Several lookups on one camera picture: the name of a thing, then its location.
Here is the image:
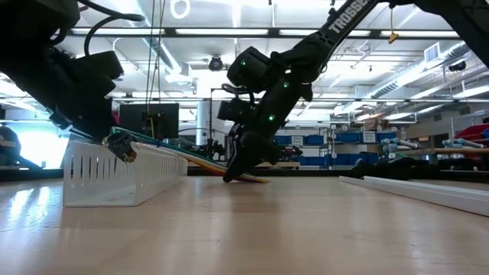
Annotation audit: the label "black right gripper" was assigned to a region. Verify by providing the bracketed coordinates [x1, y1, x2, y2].
[222, 128, 283, 183]

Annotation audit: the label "black right camera cable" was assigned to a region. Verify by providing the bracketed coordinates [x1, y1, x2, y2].
[220, 82, 253, 102]

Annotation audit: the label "black braided cable sleeve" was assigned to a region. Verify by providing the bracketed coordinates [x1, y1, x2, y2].
[102, 131, 140, 164]

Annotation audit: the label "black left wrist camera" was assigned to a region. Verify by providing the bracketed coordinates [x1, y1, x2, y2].
[75, 50, 126, 84]

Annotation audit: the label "green cable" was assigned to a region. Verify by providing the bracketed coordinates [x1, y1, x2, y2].
[110, 126, 226, 169]

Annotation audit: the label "white air vent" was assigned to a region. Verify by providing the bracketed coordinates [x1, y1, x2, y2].
[423, 41, 441, 64]

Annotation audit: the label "person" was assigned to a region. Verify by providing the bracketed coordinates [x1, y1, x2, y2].
[0, 125, 44, 171]

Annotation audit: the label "white duct cover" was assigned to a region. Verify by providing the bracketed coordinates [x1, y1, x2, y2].
[338, 175, 489, 218]

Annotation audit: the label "yellow hanging hook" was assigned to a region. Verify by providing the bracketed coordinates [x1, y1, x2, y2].
[387, 7, 400, 44]

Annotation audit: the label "grey pipe rolls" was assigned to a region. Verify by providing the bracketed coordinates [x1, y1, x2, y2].
[441, 137, 487, 150]
[380, 137, 421, 160]

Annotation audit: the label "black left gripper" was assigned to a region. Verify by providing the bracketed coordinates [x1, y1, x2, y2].
[0, 47, 118, 141]

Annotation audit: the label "black background rig frame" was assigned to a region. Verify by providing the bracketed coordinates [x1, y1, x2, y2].
[208, 86, 235, 150]

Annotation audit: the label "black camera cable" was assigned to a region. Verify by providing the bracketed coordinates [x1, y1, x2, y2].
[76, 0, 147, 58]
[220, 82, 253, 102]

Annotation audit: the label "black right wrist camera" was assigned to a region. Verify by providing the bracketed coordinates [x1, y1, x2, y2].
[216, 96, 256, 126]

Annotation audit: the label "black ceiling camera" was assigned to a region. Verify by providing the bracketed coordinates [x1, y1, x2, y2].
[207, 54, 225, 73]

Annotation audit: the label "wooden plank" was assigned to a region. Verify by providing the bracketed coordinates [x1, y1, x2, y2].
[395, 147, 489, 157]

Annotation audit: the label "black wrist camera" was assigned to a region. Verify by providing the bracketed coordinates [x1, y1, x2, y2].
[75, 50, 126, 84]
[216, 96, 256, 126]

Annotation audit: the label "white ceiling ring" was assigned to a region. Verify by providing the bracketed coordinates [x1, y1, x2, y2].
[169, 0, 192, 20]

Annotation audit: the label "black left camera cable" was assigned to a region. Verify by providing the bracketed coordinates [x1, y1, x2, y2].
[76, 0, 147, 58]

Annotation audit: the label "black monitor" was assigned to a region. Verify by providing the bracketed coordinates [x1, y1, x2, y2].
[118, 102, 180, 141]

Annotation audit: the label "white slotted cable duct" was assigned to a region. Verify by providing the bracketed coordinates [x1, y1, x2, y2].
[62, 140, 189, 209]

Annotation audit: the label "yellow cable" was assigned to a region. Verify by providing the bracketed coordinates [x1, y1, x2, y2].
[179, 150, 268, 183]

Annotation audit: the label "blue storage bins shelf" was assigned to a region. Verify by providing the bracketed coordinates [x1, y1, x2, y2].
[273, 131, 400, 167]

